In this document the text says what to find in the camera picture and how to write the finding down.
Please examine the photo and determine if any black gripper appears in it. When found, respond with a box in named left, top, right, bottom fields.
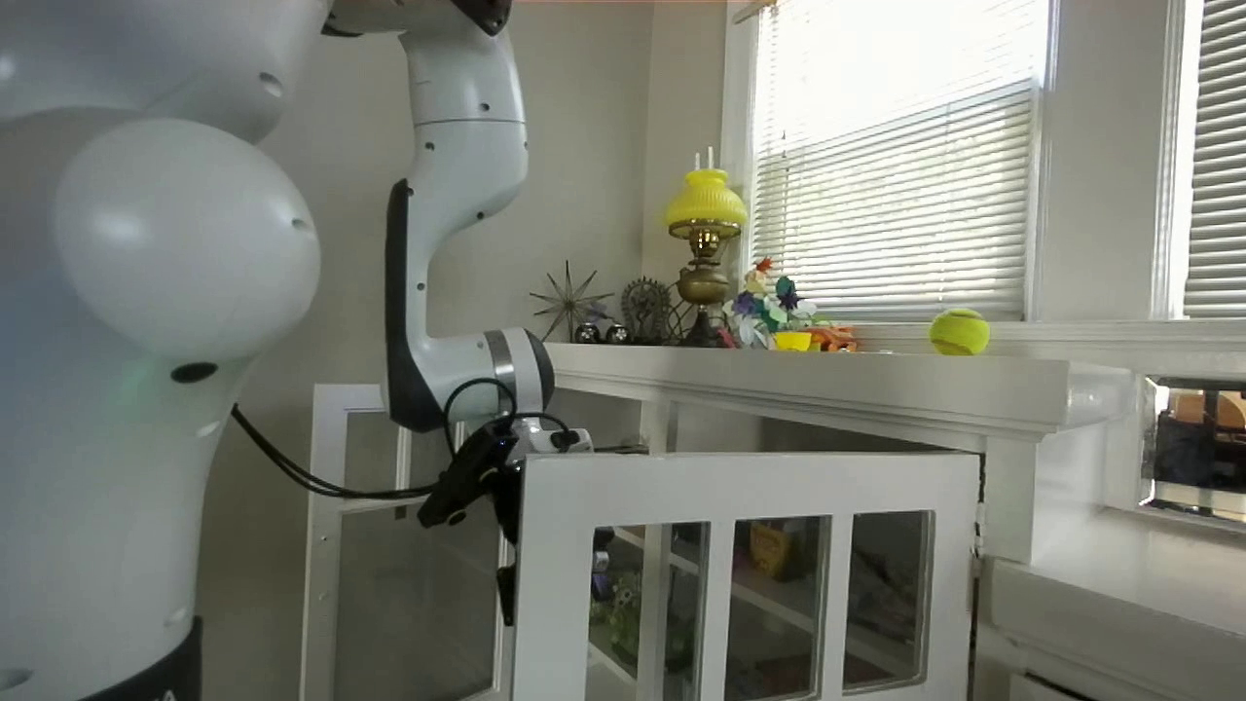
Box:
left=486, top=449, right=526, bottom=632

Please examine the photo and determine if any white glass-paned cabinet door with knob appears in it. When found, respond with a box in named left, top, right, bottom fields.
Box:
left=508, top=449, right=983, bottom=701

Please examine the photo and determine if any white cabinet body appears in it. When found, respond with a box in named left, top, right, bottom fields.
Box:
left=519, top=335, right=1135, bottom=701

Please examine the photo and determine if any green patterned box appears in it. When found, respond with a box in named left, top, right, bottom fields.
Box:
left=586, top=558, right=652, bottom=659

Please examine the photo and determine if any small yellow pot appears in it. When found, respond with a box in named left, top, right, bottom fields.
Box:
left=742, top=519, right=800, bottom=585

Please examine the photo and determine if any spiky star ornament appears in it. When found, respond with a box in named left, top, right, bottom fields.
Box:
left=526, top=257, right=620, bottom=347

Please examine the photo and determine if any grey round ornament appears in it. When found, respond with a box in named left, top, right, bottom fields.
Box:
left=616, top=274, right=681, bottom=347

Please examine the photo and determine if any colourful toy figure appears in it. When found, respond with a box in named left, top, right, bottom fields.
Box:
left=728, top=252, right=808, bottom=354

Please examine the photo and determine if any small orange toy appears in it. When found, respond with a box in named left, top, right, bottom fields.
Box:
left=813, top=319, right=865, bottom=360

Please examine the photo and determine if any yellow shade brass oil lamp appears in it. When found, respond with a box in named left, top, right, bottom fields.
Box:
left=660, top=144, right=755, bottom=350

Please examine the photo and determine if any yellow-green tennis ball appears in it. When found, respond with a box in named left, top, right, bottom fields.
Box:
left=921, top=302, right=996, bottom=361

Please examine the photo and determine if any white window blind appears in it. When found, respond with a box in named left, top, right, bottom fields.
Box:
left=1179, top=0, right=1246, bottom=319
left=746, top=75, right=1043, bottom=319

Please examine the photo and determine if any white low drawer unit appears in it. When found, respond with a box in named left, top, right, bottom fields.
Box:
left=973, top=497, right=1246, bottom=701

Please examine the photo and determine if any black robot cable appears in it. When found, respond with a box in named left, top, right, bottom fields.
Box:
left=230, top=373, right=578, bottom=506

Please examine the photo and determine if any mirrored metal frame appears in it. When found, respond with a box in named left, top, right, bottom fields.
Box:
left=1135, top=369, right=1246, bottom=524

